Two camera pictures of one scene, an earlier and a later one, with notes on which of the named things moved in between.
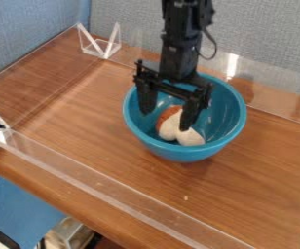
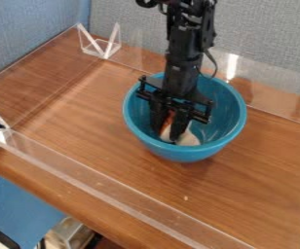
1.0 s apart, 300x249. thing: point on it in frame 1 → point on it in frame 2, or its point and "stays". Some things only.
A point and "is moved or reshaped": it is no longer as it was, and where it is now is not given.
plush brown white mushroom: (168, 124) stays
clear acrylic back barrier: (274, 62) stays
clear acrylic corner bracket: (100, 48) stays
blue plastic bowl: (220, 122) is moved or reshaped
